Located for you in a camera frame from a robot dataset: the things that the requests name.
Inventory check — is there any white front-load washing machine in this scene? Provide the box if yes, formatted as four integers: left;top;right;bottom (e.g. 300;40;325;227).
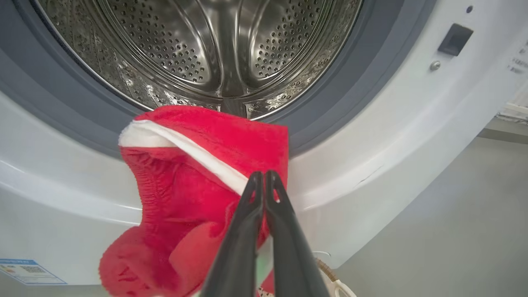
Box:
0;0;528;286

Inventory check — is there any steel washing machine drum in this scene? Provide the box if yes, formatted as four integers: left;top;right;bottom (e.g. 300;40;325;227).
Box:
35;0;364;121

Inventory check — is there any cream laundry basket brown rim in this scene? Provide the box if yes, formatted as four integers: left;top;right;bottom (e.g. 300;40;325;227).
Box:
316;252;358;297

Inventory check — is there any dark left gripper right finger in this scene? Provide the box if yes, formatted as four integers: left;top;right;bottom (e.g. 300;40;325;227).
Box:
264;170;330;297

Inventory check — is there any red and white clothing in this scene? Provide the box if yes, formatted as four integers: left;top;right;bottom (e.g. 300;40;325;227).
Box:
99;105;289;297

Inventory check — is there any blue energy label sticker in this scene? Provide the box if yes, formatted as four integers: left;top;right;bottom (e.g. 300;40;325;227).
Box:
0;259;68;286

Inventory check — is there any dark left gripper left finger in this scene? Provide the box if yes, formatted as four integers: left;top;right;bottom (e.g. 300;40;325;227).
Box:
200;171;265;297

